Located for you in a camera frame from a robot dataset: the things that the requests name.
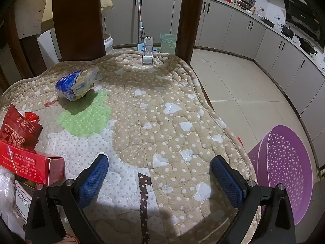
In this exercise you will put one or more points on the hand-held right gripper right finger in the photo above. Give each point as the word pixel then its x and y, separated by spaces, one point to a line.
pixel 228 183

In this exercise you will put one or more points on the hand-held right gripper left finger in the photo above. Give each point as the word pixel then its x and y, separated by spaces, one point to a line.
pixel 94 180

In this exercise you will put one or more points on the purple perforated plastic basket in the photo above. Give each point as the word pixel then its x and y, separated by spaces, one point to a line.
pixel 284 162

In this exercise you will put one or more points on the red cardboard box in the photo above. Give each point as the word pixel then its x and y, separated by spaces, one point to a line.
pixel 22 160

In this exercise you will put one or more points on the red foil bag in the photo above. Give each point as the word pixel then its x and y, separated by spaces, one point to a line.
pixel 15 129

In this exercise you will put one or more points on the blue tissue packet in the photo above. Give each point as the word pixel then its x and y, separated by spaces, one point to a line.
pixel 73 83

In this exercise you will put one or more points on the green lined trash bin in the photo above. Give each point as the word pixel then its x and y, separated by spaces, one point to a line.
pixel 167 44

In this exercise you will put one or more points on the white labelled packet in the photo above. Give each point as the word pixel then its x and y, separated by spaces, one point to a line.
pixel 22 200

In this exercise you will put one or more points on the beige quilted chair cushion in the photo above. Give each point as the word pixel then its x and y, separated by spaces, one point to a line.
pixel 152 122

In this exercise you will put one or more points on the white plastic bag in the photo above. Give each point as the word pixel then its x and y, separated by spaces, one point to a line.
pixel 6 195

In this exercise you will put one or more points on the white plastic bucket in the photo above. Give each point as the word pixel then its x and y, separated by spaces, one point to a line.
pixel 108 44

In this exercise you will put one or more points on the grey kitchen cabinets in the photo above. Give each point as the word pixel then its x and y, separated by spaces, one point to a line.
pixel 274 53

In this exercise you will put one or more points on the black wok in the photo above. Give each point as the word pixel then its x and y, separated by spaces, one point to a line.
pixel 307 46

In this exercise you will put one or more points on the black cooking pot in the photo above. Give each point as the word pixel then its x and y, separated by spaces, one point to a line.
pixel 287 31

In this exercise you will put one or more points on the brown wooden chair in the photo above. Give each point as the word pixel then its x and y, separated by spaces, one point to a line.
pixel 76 17

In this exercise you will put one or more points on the black frying pan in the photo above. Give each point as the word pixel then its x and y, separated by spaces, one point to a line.
pixel 268 22

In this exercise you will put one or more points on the white kettle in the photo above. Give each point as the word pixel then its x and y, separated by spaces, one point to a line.
pixel 260 11

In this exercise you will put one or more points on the flat mop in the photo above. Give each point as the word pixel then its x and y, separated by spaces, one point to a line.
pixel 139 10

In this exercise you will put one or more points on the plain cardboard box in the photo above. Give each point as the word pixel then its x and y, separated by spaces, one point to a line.
pixel 28 12

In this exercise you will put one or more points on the metal dish rack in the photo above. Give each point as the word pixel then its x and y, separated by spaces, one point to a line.
pixel 246 2

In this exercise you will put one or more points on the black range hood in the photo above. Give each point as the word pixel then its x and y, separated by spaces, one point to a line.
pixel 302 15

